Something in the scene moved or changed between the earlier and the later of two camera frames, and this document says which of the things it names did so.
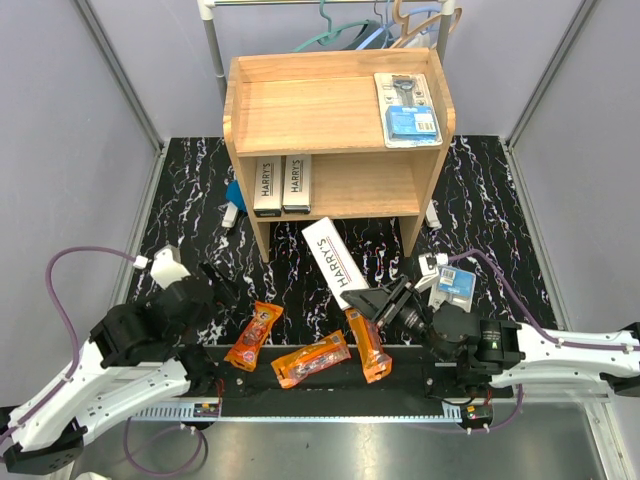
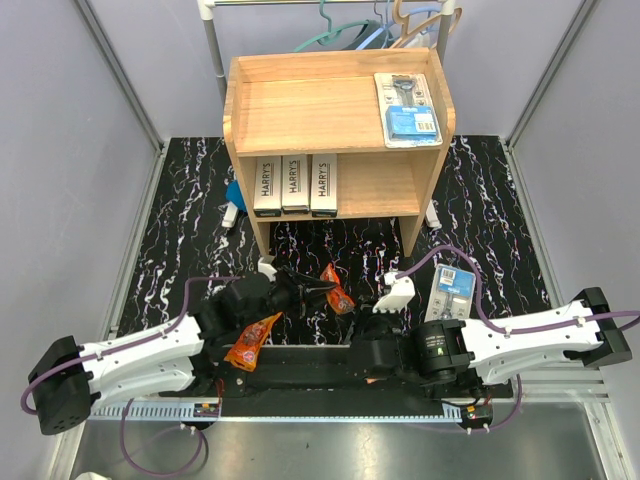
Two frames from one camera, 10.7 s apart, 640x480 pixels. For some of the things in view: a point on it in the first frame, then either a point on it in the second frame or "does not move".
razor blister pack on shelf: (406, 109) does not move
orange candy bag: (309, 362) → (338, 300)
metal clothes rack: (206, 10) does not move
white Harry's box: (297, 184) does not move
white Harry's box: (268, 186) does not move
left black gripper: (226, 292) → (313, 290)
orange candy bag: (246, 350) does not move
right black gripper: (370, 301) → (368, 318)
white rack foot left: (230, 215) does not move
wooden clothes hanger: (403, 20) does not move
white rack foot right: (432, 217) does not move
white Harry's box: (333, 259) → (324, 185)
